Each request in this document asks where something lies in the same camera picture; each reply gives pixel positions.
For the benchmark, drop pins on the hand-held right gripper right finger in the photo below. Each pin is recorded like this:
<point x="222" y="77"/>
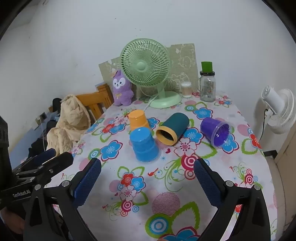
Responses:
<point x="207" y="183"/>

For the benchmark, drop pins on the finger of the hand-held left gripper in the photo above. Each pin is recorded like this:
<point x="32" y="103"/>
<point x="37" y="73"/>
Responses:
<point x="57" y="161"/>
<point x="47" y="154"/>

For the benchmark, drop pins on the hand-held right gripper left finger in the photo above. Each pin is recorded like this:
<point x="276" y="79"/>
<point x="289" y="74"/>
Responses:
<point x="89" y="180"/>

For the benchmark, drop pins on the purple cup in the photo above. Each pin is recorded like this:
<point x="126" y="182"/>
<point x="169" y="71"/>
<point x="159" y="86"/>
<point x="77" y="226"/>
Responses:
<point x="209" y="127"/>

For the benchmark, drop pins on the blue cup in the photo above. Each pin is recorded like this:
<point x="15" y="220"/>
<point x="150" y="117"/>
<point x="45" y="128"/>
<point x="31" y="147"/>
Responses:
<point x="143" y="146"/>

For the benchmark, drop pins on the teal cup with yellow rim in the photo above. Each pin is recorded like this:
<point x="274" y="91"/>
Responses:
<point x="177" y="122"/>

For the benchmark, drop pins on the orange cup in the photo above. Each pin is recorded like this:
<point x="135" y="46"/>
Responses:
<point x="137" y="120"/>

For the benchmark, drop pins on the dark clothes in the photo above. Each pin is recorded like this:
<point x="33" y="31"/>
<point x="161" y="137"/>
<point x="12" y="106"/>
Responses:
<point x="38" y="146"/>

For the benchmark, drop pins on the beige cloth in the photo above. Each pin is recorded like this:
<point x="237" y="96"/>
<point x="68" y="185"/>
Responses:
<point x="69" y="122"/>

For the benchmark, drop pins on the black rounded object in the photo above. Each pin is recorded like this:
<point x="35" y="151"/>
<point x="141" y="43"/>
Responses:
<point x="56" y="105"/>

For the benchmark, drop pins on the wooden chair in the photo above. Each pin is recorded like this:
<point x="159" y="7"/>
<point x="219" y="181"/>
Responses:
<point x="92" y="98"/>
<point x="105" y="89"/>

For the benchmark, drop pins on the beige cabinet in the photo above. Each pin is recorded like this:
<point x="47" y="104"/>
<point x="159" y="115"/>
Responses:
<point x="286" y="153"/>

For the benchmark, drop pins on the glass jar with green lid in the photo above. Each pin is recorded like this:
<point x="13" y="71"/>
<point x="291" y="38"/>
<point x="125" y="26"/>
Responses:
<point x="207" y="90"/>

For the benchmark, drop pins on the purple plush toy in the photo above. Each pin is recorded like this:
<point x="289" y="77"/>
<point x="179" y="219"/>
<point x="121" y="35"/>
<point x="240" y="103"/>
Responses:
<point x="121" y="92"/>

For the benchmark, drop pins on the cotton swab container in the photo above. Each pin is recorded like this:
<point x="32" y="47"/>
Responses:
<point x="186" y="90"/>

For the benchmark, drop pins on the white standing fan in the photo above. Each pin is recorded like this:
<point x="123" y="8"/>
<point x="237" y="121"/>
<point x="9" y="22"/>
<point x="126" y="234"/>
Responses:
<point x="283" y="109"/>

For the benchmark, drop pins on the beige printed board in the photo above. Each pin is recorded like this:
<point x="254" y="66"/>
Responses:
<point x="185" y="60"/>

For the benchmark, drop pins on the green desk fan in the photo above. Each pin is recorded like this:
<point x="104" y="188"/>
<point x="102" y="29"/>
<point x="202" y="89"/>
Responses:
<point x="141" y="66"/>

